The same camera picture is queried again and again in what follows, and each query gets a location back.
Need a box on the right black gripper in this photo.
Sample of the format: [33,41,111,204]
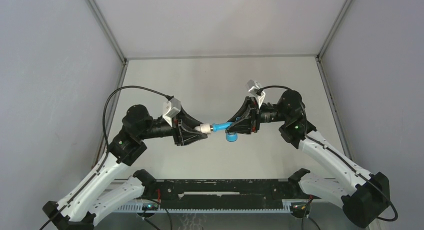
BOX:
[224,96,289,135]

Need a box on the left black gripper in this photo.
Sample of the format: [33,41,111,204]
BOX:
[138,104,207,145]

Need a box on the blue plastic water faucet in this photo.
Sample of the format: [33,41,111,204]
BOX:
[211,122,238,142]

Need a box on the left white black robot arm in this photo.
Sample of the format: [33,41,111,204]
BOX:
[42,102,212,229]

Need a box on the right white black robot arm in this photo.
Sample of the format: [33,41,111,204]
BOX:
[225,89,391,228]

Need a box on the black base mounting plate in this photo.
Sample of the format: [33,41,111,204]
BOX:
[139,171,310,211]

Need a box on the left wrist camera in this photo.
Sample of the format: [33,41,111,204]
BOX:
[162,97,182,127]

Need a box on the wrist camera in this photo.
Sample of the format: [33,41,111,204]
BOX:
[246,80,266,108]
[162,97,182,127]

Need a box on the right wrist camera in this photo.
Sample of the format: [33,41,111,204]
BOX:
[246,80,266,108]

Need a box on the right black camera cable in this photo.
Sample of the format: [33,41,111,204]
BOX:
[259,86,399,222]

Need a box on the black camera cable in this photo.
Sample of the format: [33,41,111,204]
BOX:
[39,86,175,230]
[259,86,399,222]

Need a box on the left black camera cable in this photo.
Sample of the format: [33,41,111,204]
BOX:
[39,86,175,230]

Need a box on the aluminium frame rail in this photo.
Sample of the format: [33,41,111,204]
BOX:
[74,178,377,202]

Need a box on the white slotted cable duct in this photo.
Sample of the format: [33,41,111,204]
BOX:
[113,201,293,213]

